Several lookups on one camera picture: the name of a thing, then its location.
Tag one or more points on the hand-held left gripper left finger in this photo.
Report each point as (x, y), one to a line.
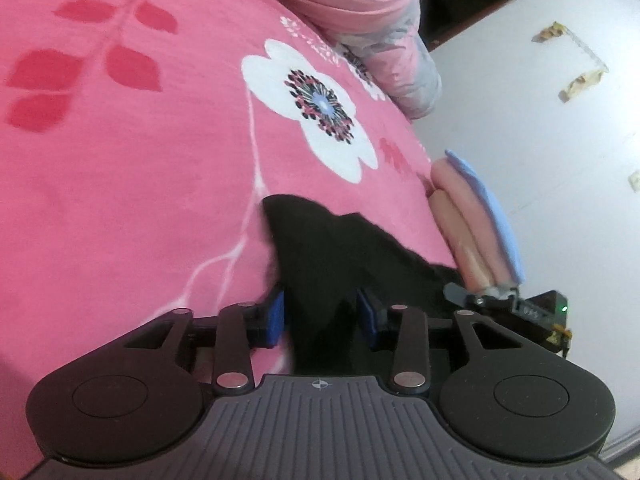
(275, 322)

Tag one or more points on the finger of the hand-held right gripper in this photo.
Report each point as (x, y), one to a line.
(462, 296)

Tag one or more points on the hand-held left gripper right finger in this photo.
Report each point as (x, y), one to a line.
(366, 322)

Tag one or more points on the black shirt with white print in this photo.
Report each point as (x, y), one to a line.
(320, 260)

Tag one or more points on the folded grey garment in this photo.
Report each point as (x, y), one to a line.
(500, 290)

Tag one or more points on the folded pink garment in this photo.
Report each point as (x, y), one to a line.
(470, 215)

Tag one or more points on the folded blue garment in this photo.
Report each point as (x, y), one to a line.
(492, 210)

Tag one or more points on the pink floral blanket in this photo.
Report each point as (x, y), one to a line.
(150, 160)

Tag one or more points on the pink and grey quilt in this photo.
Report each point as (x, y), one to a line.
(350, 0)

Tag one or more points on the wall switch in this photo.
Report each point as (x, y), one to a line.
(635, 180)

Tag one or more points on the wall hook rack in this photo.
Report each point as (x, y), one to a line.
(580, 80)

